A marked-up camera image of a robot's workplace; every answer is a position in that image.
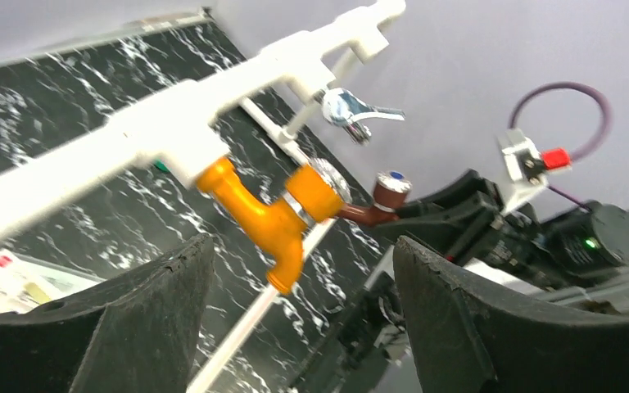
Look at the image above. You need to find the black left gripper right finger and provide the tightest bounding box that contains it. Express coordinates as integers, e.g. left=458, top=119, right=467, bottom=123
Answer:
left=393, top=237, right=629, bottom=393

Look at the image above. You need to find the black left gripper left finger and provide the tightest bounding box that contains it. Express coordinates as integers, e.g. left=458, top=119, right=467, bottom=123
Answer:
left=0, top=234, right=215, bottom=393

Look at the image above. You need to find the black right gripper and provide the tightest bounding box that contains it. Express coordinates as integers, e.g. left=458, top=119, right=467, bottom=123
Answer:
left=373, top=169, right=504, bottom=265

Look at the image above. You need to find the dark red water faucet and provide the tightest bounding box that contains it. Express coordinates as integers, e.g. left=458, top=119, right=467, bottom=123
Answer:
left=337, top=170, right=412, bottom=227

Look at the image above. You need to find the orange water faucet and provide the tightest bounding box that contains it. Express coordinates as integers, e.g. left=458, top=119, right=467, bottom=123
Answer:
left=197, top=158, right=352, bottom=295

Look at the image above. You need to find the chrome water faucet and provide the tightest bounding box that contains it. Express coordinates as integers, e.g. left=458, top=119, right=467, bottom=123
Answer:
left=314, top=88, right=405, bottom=146

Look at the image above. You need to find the white plastic package card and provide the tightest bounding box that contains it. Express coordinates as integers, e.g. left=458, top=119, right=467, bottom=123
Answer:
left=0, top=249, right=104, bottom=297

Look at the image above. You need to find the green square tape measure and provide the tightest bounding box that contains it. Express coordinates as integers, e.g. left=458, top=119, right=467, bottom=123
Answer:
left=154, top=160, right=170, bottom=174

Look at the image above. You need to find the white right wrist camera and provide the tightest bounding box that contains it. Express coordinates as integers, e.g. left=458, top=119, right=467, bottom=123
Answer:
left=494, top=129, right=572, bottom=215

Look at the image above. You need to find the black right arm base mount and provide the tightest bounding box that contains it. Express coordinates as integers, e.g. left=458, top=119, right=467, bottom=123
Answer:
left=287, top=272, right=410, bottom=393

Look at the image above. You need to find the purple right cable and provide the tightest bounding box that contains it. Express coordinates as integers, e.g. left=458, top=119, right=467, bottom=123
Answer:
left=508, top=81, right=613, bottom=213

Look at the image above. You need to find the aluminium table frame rail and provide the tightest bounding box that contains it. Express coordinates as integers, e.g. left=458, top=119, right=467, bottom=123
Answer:
left=465, top=259, right=629, bottom=315

